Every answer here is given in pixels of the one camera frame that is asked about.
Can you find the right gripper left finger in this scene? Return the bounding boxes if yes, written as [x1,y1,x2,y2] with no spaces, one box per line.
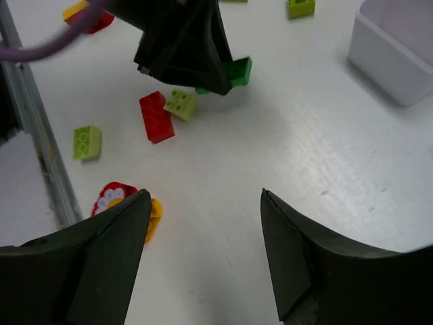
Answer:
[1,190,152,324]

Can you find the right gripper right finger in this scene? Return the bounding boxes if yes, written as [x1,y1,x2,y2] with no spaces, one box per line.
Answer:
[260,190,432,324]

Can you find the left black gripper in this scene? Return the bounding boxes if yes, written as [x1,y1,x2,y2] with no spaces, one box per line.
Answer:
[108,1,231,95]

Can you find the green 2x3 lego brick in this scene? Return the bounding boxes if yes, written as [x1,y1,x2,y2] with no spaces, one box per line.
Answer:
[189,55,252,95]

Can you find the pale green 2x2 lego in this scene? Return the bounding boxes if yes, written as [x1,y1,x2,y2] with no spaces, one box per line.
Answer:
[163,89,198,121]

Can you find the red 2x3 lego brick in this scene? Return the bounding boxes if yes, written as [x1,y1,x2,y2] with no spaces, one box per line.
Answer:
[139,91,175,144]

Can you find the red flower lego piece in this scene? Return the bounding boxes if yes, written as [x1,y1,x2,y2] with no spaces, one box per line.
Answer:
[91,181,137,217]

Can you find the red curved lego piece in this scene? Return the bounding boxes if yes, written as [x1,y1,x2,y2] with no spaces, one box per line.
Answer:
[63,9,114,35]

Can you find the yellow oval lego piece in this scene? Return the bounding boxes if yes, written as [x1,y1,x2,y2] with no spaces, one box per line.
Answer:
[145,198,163,245]

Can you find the yellow small lego brick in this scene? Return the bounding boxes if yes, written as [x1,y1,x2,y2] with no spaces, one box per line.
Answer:
[62,0,89,22]

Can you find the olive 2x2 lego brick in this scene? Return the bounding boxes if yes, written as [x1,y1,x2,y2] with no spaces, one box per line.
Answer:
[288,0,315,20]

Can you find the lime 2x2 lego brick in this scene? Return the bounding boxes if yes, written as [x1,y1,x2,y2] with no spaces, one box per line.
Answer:
[72,125,101,160]

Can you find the left white sorting container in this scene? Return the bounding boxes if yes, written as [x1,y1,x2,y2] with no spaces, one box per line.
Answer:
[348,1,432,106]

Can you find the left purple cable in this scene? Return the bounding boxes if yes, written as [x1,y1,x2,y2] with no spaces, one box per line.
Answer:
[0,0,112,64]

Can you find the aluminium table rail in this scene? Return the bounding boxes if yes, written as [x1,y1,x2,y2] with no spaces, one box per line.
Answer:
[0,0,84,228]

